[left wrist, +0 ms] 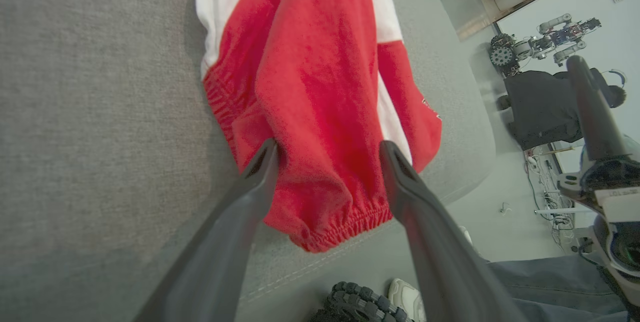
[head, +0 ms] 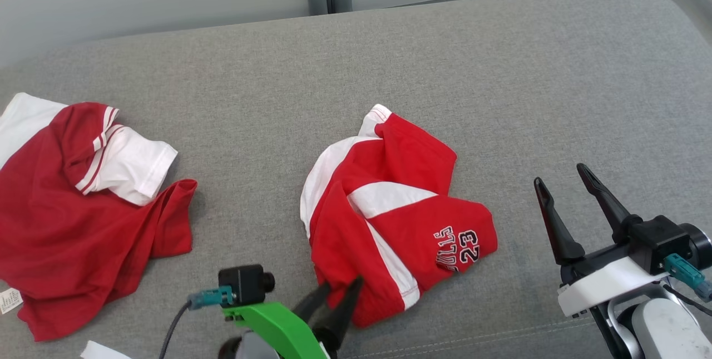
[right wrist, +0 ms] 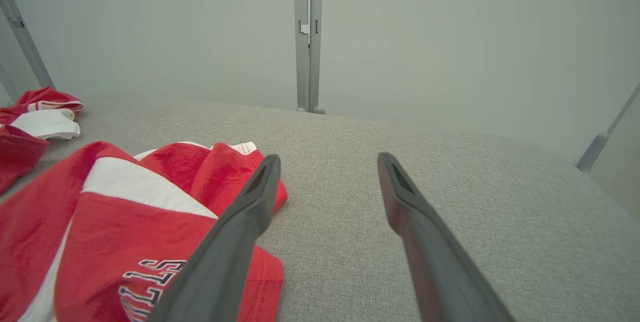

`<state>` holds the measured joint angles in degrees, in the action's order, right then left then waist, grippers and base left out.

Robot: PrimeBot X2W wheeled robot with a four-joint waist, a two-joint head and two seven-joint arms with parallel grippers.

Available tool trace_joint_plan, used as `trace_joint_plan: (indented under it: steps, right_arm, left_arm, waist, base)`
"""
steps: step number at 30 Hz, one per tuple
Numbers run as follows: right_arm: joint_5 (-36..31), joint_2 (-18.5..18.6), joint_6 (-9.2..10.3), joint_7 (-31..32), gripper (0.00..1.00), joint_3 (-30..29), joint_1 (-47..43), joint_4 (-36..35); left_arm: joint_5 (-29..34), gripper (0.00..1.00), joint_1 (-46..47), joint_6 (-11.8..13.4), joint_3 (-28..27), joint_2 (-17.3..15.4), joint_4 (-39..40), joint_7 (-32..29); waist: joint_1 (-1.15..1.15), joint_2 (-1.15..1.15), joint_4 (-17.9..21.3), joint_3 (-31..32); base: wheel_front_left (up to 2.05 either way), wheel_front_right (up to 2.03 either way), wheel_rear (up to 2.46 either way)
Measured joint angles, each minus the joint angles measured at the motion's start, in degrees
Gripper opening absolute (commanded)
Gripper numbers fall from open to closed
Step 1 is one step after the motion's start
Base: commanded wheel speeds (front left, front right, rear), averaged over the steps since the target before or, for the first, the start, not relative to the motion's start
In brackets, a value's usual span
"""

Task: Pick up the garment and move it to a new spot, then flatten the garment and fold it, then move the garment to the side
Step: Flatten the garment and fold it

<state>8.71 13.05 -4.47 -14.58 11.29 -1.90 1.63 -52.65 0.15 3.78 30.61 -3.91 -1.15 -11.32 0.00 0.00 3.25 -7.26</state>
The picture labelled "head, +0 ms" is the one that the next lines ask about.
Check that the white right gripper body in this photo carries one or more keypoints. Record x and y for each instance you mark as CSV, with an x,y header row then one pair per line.
x,y
601,286

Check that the white paper sheet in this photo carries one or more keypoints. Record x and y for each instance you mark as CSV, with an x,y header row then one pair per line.
x,y
103,352

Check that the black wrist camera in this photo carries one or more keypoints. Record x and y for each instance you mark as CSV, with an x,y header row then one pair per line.
x,y
656,242
242,284

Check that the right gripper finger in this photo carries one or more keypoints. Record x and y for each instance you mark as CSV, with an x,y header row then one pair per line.
x,y
606,206
559,231

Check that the red white t-shirt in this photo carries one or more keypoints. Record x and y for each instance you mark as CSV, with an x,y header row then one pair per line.
x,y
55,208

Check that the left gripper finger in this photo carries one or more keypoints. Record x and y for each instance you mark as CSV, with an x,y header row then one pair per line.
x,y
311,306
339,320

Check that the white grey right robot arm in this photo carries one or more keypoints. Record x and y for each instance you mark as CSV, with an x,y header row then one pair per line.
x,y
667,331

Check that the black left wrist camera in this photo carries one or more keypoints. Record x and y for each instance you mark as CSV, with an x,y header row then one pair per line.
x,y
242,284

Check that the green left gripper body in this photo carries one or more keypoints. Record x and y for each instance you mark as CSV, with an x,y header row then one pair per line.
x,y
272,320

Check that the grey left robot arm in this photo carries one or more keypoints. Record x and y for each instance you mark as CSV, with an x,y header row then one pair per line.
x,y
256,348

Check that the red Bulls 23 shorts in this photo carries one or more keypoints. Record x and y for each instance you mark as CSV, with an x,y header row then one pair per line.
x,y
400,181

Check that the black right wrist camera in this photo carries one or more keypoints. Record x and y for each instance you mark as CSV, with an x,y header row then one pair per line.
x,y
656,242

